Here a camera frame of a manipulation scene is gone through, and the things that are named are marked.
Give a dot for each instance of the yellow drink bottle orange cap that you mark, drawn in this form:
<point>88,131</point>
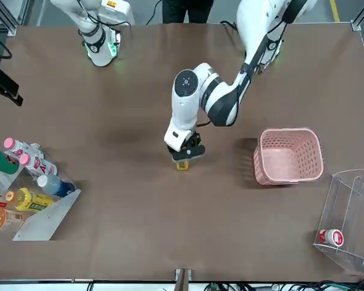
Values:
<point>30,201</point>
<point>183,166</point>

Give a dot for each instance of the person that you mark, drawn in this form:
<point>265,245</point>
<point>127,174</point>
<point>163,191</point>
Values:
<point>185,10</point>

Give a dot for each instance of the pink plastic basket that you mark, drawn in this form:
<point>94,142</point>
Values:
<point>288,157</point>

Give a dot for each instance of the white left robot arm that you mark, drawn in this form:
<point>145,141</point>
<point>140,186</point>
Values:
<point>185,100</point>

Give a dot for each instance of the clear acrylic drinks tray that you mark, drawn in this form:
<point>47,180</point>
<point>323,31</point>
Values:
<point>45,221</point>

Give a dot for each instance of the black equipment stand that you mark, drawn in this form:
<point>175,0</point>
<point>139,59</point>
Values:
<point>0,85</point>

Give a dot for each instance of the small red white bottle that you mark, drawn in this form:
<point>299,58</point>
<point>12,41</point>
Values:
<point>332,237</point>

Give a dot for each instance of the aluminium frame post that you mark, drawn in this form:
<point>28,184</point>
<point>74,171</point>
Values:
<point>182,280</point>
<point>362,18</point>
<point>15,15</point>

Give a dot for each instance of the white box yellow sticker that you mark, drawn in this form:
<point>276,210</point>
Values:
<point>121,12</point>

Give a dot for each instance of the clear acrylic display stand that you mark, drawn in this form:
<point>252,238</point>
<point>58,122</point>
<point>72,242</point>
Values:
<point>345,212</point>

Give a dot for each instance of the blue label bottle white cap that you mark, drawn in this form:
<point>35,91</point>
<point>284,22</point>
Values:
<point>54,185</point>

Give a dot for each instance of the white bottle pink cap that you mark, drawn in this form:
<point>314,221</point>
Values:
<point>38,163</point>
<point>18,147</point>

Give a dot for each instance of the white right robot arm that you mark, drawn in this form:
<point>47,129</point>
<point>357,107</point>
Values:
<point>98,45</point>

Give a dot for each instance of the green plastic bottle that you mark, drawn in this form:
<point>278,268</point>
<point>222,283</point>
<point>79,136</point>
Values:
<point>1,162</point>

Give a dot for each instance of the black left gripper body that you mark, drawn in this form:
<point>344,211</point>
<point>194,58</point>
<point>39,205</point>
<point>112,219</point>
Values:
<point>194,151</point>

